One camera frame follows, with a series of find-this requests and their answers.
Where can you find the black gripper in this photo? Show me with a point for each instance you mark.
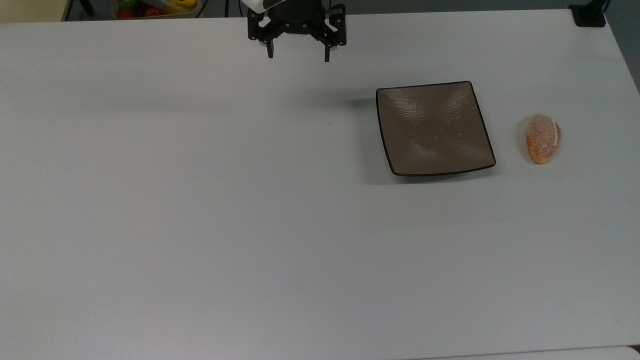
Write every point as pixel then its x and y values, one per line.
pixel 300 20

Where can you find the orange sugared bread roll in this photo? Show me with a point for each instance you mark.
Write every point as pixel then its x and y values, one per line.
pixel 542 140

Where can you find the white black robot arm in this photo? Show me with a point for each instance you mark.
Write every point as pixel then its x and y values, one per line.
pixel 252 4

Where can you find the square brown ceramic plate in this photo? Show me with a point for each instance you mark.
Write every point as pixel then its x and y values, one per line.
pixel 434 129

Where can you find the yellow toy banana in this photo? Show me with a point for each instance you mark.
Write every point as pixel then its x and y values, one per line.
pixel 181 4

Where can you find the clear box of fruit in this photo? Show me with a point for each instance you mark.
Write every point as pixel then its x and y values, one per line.
pixel 155 15

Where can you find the red toy fruit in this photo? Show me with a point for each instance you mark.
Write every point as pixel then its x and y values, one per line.
pixel 154 11
pixel 125 13

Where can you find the green toy fruit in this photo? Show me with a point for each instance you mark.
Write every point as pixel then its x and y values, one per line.
pixel 128 3

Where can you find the black stand leg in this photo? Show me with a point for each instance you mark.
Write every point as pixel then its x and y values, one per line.
pixel 86 6

